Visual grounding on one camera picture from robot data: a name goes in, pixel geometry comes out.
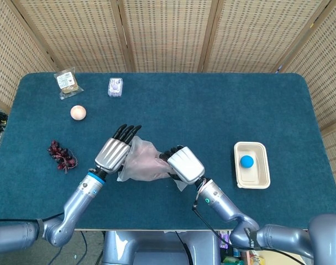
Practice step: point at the blue ball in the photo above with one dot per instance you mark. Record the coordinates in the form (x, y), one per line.
(247, 161)

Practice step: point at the snack in clear wrapper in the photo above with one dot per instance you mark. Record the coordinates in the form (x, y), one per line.
(67, 82)

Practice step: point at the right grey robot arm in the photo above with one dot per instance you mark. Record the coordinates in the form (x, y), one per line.
(226, 207)

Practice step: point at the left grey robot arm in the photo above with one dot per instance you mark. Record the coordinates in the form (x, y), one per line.
(74, 204)

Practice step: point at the purple printed package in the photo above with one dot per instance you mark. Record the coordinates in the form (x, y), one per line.
(223, 238)

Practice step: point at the dark red grape bunch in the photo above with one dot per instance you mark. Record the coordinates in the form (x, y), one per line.
(61, 157)

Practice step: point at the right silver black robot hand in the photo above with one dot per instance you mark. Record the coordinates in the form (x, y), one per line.
(186, 165)

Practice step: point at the beige rectangular food container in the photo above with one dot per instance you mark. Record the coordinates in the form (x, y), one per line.
(251, 179)

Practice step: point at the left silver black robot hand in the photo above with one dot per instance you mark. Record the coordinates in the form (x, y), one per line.
(112, 154)

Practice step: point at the small purple tissue packet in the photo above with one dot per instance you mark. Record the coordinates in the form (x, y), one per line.
(115, 87)

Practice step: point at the transparent plastic zip bag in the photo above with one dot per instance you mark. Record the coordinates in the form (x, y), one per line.
(140, 146)

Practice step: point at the grey robot torso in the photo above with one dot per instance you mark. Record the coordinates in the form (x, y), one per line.
(157, 248)

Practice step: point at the woven bamboo screen panel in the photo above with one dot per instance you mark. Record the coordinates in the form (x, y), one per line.
(256, 36)
(325, 69)
(13, 55)
(79, 36)
(168, 36)

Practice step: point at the peach coloured round fruit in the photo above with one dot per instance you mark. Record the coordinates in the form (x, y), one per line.
(78, 112)

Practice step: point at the blue felt table mat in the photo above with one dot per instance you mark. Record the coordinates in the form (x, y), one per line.
(184, 110)

